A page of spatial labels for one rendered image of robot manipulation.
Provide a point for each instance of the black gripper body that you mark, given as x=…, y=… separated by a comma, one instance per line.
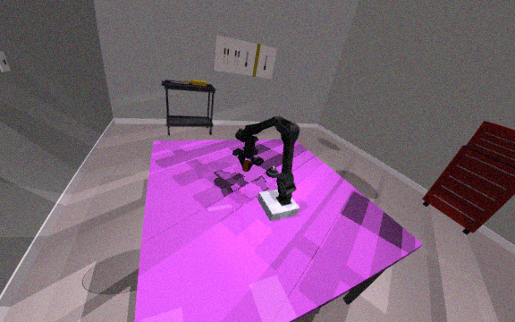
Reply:
x=248, y=153

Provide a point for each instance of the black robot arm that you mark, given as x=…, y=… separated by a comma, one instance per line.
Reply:
x=289, y=133

